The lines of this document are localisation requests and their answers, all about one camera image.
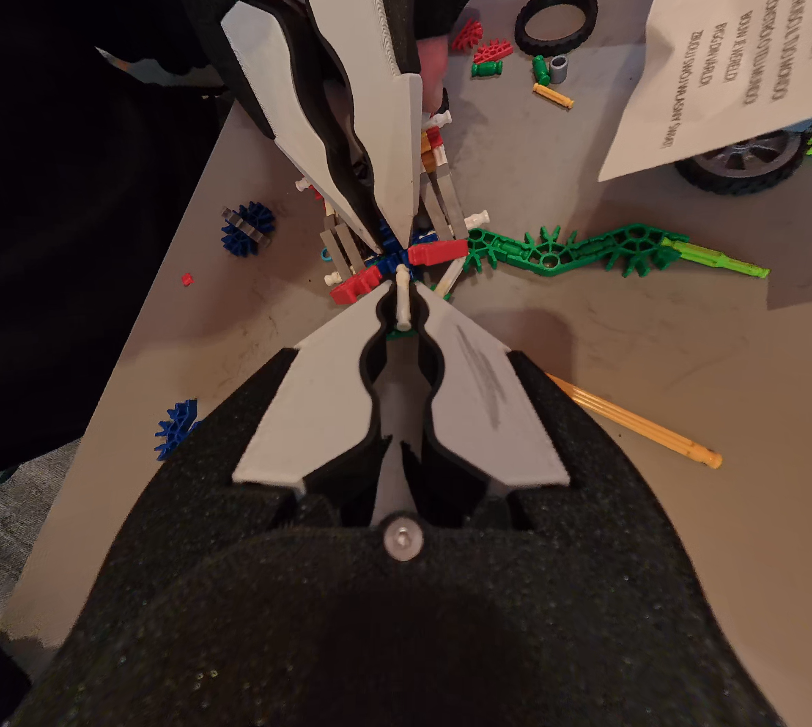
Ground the toy instruction booklet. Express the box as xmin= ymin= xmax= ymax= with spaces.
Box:
xmin=598 ymin=0 xmax=812 ymax=182

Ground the blue red toy model core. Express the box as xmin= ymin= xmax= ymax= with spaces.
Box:
xmin=329 ymin=219 xmax=470 ymax=340

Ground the green connector chain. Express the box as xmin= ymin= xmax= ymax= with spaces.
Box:
xmin=466 ymin=222 xmax=689 ymax=279

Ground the long yellow rod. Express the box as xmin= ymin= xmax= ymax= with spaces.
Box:
xmin=546 ymin=373 xmax=724 ymax=469

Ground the small black tyre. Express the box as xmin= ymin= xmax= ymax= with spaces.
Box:
xmin=514 ymin=0 xmax=599 ymax=57

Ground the blue grey snowflake connector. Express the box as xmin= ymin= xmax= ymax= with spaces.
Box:
xmin=220 ymin=202 xmax=277 ymax=257

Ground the person's dark clothing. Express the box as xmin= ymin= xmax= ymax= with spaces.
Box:
xmin=0 ymin=0 xmax=305 ymax=471

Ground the grey wheel with black tyre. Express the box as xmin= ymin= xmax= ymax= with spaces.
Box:
xmin=674 ymin=129 xmax=812 ymax=196

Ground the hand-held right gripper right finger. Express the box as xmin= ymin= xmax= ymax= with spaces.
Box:
xmin=408 ymin=282 xmax=571 ymax=491

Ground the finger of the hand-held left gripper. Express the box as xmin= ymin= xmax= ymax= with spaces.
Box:
xmin=304 ymin=0 xmax=425 ymax=249
xmin=219 ymin=0 xmax=386 ymax=253

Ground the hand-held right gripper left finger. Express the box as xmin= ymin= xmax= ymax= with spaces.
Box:
xmin=233 ymin=282 xmax=398 ymax=490

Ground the short white rod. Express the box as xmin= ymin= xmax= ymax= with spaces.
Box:
xmin=395 ymin=264 xmax=414 ymax=331

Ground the light green rod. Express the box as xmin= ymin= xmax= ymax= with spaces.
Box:
xmin=660 ymin=237 xmax=770 ymax=279

